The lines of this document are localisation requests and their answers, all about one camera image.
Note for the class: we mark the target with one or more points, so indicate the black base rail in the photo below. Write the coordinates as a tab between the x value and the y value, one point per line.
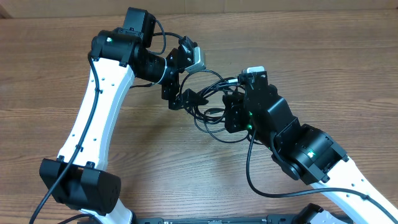
270	219

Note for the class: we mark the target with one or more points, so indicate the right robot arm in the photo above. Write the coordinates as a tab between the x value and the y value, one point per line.
305	153

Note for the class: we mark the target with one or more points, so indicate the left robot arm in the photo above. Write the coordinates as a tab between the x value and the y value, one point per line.
78	177

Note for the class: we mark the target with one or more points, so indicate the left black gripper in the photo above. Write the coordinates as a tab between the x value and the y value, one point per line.
169	94

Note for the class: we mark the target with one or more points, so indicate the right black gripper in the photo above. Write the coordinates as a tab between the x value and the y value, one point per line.
237	114

